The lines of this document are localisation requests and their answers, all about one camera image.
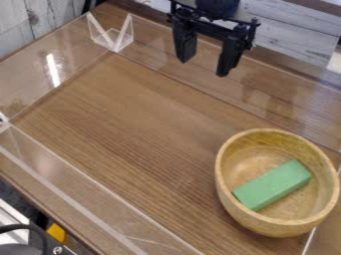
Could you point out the green rectangular block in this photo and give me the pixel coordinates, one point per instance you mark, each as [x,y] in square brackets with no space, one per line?
[272,185]

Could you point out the brown wooden bowl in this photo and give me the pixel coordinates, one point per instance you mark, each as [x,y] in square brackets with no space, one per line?
[252,152]

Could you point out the clear acrylic corner bracket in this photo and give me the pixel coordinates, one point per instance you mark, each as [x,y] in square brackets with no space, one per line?
[112,39]

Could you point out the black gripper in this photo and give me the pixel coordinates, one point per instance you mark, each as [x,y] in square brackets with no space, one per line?
[218,17]

